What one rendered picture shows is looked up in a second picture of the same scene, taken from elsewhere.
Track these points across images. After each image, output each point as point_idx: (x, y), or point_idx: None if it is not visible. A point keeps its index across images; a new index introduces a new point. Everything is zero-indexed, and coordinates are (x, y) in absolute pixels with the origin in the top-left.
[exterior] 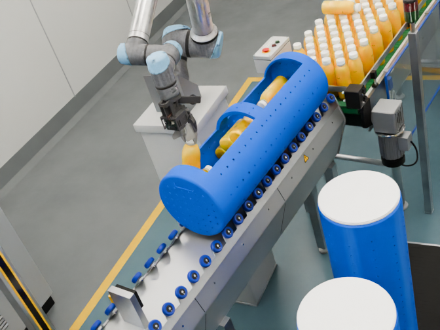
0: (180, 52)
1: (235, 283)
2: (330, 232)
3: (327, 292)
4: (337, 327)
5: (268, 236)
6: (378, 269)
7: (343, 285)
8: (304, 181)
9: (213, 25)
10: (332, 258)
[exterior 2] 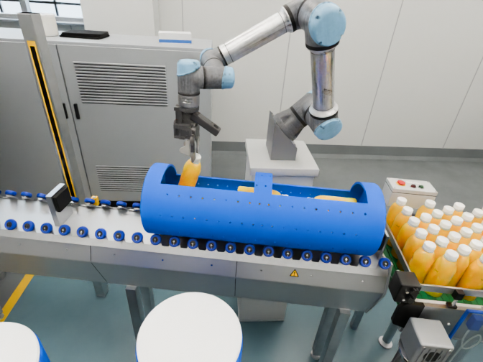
0: (224, 80)
1: (144, 276)
2: None
3: (15, 345)
4: None
5: (203, 281)
6: None
7: (21, 360)
8: (278, 286)
9: (333, 108)
10: None
